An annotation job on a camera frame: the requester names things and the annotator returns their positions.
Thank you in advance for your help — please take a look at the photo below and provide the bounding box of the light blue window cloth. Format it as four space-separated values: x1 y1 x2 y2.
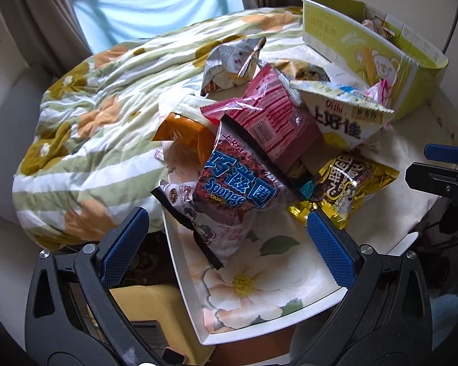
71 0 249 56

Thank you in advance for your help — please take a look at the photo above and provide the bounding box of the gold snack bag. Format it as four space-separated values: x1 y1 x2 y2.
287 156 401 230

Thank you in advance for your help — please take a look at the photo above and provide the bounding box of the white floral tray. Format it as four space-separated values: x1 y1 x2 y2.
162 194 420 346

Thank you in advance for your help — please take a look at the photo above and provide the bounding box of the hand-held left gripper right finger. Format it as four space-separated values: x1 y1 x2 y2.
290 209 434 366

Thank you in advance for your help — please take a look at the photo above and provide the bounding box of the yellow cloth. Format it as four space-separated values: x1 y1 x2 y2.
111 284 214 366

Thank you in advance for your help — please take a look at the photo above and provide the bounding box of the grey white snack bag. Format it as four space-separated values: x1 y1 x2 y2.
200 37 268 96

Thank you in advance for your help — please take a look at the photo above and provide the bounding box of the red blue snack bag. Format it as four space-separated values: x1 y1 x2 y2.
193 120 287 224

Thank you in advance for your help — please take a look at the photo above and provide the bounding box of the orange white snack bag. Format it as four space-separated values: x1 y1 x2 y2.
153 97 214 161

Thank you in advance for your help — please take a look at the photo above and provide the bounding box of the pink snack bag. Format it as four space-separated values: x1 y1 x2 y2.
200 63 323 166

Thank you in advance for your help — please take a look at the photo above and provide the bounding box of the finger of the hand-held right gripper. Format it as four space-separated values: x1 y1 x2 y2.
405 162 458 203
423 143 458 168

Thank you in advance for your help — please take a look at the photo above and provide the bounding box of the yellow-green cardboard box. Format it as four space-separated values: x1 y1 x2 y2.
301 0 449 119

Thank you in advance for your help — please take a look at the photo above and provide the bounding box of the floral quilted blanket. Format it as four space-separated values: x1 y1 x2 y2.
11 5 310 252

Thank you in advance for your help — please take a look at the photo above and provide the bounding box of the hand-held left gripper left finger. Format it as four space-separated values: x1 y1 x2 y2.
25 206 153 366

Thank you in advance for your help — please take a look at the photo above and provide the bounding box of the white black-edged snack bag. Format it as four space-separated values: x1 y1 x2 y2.
151 179 253 269

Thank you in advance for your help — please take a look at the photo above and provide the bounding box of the white yellow snack bag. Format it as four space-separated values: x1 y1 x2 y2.
290 80 395 151

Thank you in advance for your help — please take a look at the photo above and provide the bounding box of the brown snack bag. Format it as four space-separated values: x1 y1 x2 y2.
271 58 331 82

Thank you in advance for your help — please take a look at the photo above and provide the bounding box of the small pink packet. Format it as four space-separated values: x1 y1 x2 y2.
366 79 401 108

